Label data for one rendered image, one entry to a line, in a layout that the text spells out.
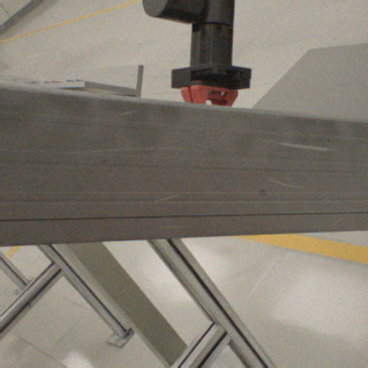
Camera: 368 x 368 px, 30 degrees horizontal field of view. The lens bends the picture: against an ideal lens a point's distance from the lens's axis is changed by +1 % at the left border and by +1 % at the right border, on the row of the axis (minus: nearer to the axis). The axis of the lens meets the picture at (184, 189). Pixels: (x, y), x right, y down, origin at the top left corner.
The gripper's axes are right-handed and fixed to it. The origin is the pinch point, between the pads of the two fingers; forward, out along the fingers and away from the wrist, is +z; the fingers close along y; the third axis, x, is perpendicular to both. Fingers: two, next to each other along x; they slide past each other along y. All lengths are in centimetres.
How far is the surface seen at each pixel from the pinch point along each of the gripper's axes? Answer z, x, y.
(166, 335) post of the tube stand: 42, 27, -48
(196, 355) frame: 37.8, 16.5, -22.3
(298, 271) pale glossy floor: 30, 70, -52
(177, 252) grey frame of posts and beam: 19.4, 11.6, -22.9
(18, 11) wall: -175, 260, -761
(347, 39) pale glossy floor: -48, 151, -114
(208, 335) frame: 34.8, 19.5, -23.2
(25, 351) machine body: 30.3, -19.1, -13.6
